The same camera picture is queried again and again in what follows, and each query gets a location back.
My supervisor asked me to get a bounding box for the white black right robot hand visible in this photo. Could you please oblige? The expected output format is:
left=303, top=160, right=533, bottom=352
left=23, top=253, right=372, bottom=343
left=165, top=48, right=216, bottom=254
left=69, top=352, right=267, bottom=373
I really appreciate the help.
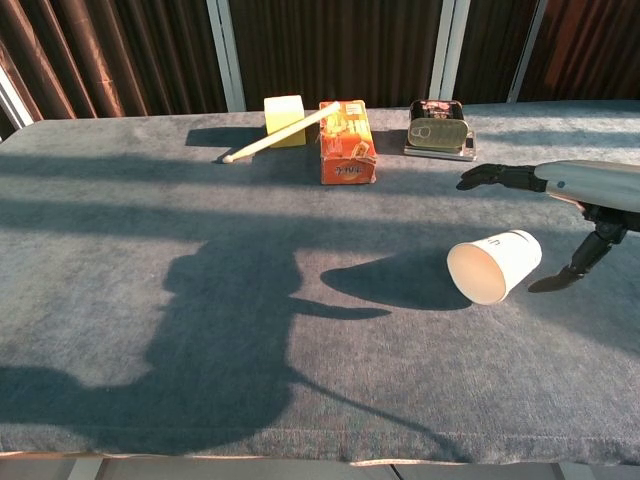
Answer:
left=455, top=159, right=640, bottom=294

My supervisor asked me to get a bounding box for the white paper cup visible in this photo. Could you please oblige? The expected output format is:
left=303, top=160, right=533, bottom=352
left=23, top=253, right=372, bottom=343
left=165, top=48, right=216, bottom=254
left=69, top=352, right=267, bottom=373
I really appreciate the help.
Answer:
left=446, top=229, right=544, bottom=306

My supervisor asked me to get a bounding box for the dark brown curtain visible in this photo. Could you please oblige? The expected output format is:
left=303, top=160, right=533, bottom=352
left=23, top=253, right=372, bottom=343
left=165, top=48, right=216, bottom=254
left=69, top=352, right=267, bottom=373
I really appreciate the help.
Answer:
left=519, top=0, right=640, bottom=104
left=452, top=0, right=532, bottom=105
left=227, top=0, right=445, bottom=112
left=0, top=0, right=229, bottom=141

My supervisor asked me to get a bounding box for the pull-tab tin can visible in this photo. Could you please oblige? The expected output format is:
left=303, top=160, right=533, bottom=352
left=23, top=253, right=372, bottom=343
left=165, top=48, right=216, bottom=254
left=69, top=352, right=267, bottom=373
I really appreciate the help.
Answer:
left=407, top=98, right=470, bottom=151

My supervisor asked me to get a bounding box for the orange cardboard carton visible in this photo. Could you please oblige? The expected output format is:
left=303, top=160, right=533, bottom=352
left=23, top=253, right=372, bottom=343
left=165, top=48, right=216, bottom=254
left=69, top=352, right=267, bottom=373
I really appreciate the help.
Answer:
left=318, top=99, right=378, bottom=186

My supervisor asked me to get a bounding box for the pale yellow foam cube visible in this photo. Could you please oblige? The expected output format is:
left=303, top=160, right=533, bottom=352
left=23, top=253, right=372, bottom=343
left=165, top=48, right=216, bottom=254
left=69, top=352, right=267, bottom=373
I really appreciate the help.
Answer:
left=263, top=94, right=307, bottom=149

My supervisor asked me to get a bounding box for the wooden drumstick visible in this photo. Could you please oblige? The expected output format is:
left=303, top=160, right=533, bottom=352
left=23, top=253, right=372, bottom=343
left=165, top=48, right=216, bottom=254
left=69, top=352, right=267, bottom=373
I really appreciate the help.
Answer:
left=221, top=101, right=341, bottom=165

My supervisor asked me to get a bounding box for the grey-blue table cloth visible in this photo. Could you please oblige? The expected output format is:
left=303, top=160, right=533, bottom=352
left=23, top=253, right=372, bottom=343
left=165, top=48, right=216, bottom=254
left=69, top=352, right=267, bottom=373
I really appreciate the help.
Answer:
left=0, top=99, right=640, bottom=466

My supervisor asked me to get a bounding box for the white frame post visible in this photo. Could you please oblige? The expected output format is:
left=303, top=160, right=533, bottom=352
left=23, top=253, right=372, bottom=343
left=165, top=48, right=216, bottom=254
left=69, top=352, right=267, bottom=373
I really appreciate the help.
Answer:
left=205, top=0, right=247, bottom=113
left=428, top=0, right=474, bottom=104
left=506, top=0, right=549, bottom=104
left=0, top=64, right=35, bottom=132

